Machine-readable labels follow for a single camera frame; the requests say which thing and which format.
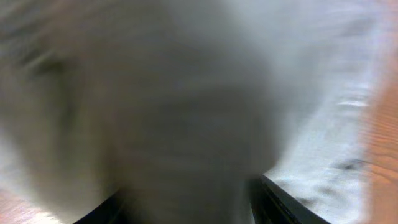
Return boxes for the grey shorts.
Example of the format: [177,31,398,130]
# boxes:
[1,0,387,223]

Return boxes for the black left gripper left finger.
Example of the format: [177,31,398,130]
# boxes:
[74,190,127,224]

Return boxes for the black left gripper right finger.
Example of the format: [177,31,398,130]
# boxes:
[248,175,330,224]

